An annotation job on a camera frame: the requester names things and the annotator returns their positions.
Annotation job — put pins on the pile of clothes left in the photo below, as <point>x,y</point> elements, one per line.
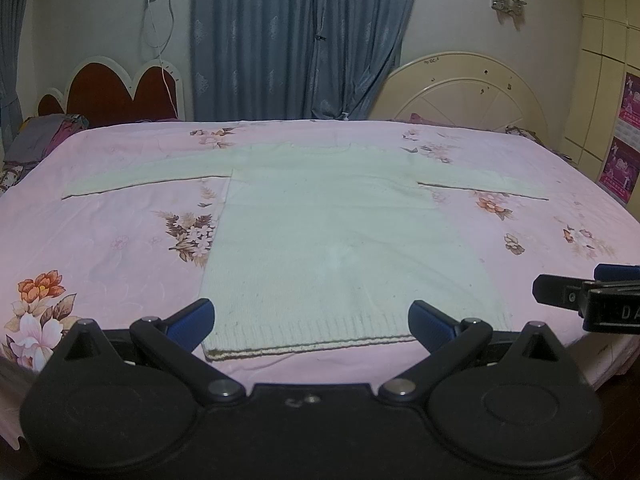
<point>38,138</point>

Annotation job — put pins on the cream panelled wardrobe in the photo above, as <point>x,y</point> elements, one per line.
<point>609,49</point>

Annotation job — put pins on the purple poster upper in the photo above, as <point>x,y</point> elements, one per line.
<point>630,108</point>

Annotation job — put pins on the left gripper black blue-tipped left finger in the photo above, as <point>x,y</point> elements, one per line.
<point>168,345</point>

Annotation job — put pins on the blue curtain far left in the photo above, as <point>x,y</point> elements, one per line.
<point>11,22</point>

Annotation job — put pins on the pink floral bed sheet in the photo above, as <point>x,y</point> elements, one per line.
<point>122,255</point>

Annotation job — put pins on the pale green knitted sweater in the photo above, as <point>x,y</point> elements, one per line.
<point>326,247</point>

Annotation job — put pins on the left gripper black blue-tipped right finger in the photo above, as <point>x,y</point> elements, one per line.
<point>451,345</point>

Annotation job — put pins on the red heart-shaped headboard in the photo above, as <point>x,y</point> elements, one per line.
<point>103,92</point>

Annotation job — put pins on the cream round headboard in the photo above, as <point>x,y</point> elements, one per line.
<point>461,89</point>

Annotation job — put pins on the purple poster lower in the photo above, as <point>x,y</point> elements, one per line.
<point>620,171</point>

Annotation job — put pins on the blue grey window curtain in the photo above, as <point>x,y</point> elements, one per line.
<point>293,59</point>

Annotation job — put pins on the purple poster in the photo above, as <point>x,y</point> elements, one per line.
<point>620,171</point>
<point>630,108</point>

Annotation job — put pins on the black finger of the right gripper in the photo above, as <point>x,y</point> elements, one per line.
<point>609,303</point>

